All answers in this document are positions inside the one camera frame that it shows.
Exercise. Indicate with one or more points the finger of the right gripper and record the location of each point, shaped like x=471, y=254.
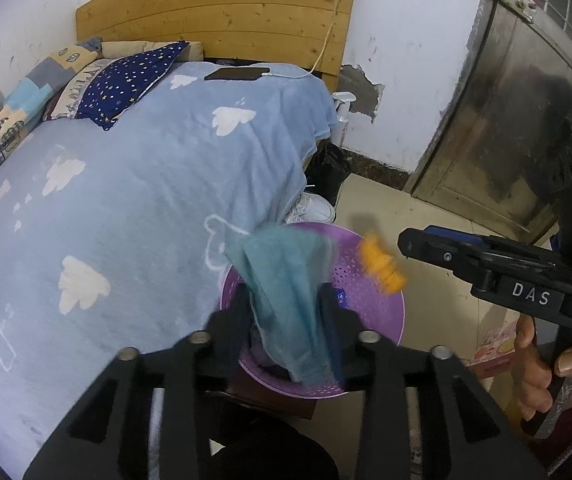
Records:
x=470, y=254

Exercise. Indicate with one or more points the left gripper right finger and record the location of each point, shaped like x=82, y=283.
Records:
x=463, y=432

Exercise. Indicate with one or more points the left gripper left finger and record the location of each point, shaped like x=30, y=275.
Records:
x=106, y=433

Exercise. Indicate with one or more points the orange wrapper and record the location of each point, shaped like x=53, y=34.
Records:
x=380, y=265

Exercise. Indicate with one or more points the grey sock green cuff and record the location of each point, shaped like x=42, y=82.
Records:
x=285, y=268

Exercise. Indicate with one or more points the pink printed cardboard box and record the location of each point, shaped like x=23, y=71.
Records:
x=496, y=334

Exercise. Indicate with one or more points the purple plastic basket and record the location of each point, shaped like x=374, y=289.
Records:
x=355, y=291

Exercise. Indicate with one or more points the metal door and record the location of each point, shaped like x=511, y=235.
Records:
x=514, y=94

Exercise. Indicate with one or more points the white sneaker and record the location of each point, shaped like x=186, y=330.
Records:
x=311, y=207

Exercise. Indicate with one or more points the black bag under bed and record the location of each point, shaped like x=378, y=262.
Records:
x=326, y=172

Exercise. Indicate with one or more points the white spray bottle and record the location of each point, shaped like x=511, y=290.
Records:
x=343, y=101

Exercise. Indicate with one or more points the light blue cloud bedsheet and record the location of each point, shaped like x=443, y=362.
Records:
x=115, y=238

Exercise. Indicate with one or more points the wooden headboard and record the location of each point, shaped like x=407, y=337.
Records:
x=307, y=33

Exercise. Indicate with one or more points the black smartphone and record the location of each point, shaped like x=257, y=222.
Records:
x=238, y=73

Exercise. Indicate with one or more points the navy star pillow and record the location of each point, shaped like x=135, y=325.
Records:
x=107, y=87

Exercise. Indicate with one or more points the patchwork folded quilt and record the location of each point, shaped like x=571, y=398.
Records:
x=27, y=101

